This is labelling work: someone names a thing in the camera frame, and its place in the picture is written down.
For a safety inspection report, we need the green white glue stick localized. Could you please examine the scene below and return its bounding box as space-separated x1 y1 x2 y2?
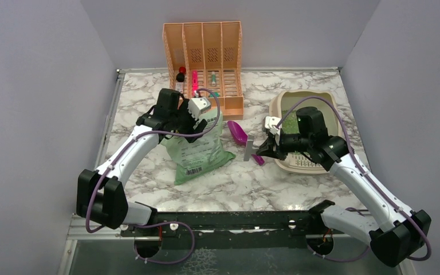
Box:
210 71 217 87

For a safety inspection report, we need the green litter bag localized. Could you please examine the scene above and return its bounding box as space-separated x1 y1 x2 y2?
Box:
161 110 235 185

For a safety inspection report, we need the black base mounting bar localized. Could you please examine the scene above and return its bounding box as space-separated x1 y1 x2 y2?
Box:
113 210 340 250

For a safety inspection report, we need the red and black stamp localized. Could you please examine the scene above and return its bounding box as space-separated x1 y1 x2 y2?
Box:
175 66 187 83

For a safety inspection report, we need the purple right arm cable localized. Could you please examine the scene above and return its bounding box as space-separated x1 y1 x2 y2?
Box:
274 95 433 264

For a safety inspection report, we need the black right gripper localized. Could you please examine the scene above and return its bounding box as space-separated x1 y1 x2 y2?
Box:
257 128 312 161

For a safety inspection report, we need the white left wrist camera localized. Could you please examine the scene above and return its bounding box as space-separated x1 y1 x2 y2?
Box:
187 97 211 120

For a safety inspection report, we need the red white small box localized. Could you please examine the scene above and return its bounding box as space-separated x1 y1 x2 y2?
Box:
175 82 184 93

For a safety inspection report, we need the purple litter scoop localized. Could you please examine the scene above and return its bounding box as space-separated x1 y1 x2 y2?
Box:
227 121 265 166

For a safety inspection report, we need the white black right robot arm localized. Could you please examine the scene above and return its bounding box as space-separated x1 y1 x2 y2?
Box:
256 107 431 267

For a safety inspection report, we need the beige litter box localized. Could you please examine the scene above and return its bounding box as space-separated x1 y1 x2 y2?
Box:
269 90 343 175

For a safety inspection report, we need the orange plastic file organizer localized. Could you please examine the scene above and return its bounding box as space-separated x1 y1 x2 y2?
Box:
162 21 244 120

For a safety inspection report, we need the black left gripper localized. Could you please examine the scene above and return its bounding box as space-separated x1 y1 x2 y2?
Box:
169 99 207 142

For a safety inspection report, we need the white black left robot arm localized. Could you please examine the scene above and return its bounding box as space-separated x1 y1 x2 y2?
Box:
76 88 218 235

